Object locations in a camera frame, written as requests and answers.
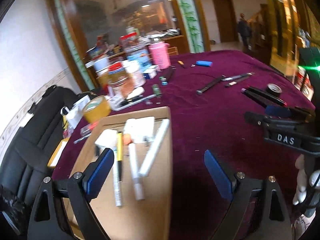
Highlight black marker teal end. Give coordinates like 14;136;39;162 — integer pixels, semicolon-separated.
159;66;176;86

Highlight red screwdriver in packet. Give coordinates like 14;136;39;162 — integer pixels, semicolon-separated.
80;121;99;137

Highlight yellow black pen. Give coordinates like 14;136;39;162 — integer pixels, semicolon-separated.
117;132;123;182

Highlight orange small ball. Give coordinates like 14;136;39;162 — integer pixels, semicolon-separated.
123;134;132;145

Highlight black office chair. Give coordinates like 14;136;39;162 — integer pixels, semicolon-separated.
1;86;79;217

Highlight black marker pink cap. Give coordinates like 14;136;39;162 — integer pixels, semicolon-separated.
241;88;267;108

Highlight maroon velvet tablecloth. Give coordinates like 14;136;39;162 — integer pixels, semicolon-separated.
51;49;316;240

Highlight black tape ring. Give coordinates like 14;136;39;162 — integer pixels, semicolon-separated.
265;83;283;98

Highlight yellow foil flat box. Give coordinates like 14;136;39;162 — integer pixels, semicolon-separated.
47;138;69;169

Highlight blue battery pack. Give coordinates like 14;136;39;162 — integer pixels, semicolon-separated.
196;61;213;67

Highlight white gloved right hand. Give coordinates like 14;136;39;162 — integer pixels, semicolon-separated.
292;154;319;205

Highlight black marker white ends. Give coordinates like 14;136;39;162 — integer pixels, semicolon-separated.
196;75;225;95

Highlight white soft pouch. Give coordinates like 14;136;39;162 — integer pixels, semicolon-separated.
123;116;155;144

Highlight small orange black tool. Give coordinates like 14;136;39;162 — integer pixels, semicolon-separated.
178;60;186;69

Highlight pink woven basket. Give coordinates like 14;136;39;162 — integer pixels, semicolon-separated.
149;41;171;70

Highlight red lidded plastic jar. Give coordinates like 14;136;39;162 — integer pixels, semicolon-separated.
120;31;139;50

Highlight shallow cardboard tray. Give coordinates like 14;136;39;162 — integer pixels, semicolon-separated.
72;107;172;239

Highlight person in dark coat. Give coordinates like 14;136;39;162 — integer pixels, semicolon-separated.
238;13;252;50

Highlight silver white pen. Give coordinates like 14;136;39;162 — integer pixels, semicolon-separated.
112;147;123;207

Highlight clear black gel pen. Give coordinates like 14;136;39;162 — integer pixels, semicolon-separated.
221;72;254;81

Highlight brown packing tape roll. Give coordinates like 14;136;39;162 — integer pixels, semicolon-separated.
82;95;111;124

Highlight long white bar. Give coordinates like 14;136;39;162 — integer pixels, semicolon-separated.
139;119;170;177

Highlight white paper bag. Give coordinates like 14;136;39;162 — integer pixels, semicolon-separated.
60;95;90;129

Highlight thin black labelled pen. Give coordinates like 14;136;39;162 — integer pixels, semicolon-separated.
225;76;249;88

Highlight white square charger box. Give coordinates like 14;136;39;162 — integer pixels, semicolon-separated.
95;129;118;149

